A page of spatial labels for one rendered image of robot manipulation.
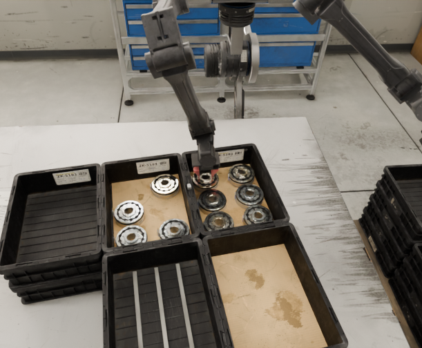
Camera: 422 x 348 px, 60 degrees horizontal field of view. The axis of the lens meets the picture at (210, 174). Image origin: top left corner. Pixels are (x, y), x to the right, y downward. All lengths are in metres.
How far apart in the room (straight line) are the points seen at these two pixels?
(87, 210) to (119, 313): 0.42
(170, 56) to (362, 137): 2.52
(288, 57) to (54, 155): 2.13
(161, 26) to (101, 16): 3.09
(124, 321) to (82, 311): 0.23
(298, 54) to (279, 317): 2.50
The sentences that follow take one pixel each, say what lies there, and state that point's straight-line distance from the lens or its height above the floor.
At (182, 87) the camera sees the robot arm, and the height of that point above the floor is 1.35.
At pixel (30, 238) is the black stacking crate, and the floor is 0.83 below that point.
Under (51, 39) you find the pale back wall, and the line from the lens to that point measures 4.18.
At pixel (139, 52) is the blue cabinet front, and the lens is 3.12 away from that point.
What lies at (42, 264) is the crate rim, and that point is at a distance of 1.19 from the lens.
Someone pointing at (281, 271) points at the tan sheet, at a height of 0.83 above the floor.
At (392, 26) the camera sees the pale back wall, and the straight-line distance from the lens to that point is 4.58.
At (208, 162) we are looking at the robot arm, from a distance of 1.21.
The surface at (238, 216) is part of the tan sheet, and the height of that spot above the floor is 0.83.
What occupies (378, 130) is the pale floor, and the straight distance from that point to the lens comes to 3.37.
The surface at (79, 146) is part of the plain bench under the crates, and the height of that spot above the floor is 0.70.
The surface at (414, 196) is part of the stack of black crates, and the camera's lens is 2.13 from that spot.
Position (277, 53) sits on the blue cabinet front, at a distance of 3.23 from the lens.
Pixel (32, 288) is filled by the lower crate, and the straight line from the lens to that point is 1.30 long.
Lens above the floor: 1.86
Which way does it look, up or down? 45 degrees down
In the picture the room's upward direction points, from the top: 2 degrees clockwise
